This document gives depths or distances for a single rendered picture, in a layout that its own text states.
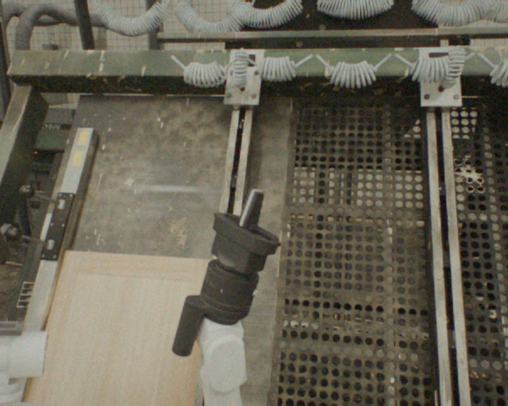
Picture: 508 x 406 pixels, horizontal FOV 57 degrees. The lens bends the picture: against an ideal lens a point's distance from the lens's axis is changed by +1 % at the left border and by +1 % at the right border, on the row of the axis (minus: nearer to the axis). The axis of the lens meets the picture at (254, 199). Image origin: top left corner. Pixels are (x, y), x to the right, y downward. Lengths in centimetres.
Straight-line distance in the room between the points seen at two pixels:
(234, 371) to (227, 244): 21
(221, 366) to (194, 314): 10
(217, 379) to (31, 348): 28
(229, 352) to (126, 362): 54
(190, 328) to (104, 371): 55
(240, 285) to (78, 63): 106
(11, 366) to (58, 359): 56
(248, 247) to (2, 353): 39
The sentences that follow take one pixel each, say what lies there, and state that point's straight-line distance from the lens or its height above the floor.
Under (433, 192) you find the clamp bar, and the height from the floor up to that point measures 153.
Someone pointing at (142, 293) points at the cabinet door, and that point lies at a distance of 128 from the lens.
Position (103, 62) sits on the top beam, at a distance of 157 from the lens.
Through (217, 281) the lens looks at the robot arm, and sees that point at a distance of 73.
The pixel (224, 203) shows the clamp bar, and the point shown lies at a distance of 123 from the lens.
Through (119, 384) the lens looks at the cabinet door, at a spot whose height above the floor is 108.
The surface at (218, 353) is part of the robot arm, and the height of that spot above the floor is 140.
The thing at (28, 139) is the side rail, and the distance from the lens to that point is 167.
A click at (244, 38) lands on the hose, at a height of 191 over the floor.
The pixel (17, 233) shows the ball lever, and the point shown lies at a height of 142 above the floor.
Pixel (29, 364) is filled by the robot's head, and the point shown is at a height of 141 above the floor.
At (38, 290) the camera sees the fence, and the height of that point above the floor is 126.
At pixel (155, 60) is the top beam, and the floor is 186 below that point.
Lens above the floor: 183
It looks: 16 degrees down
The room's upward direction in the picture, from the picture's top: straight up
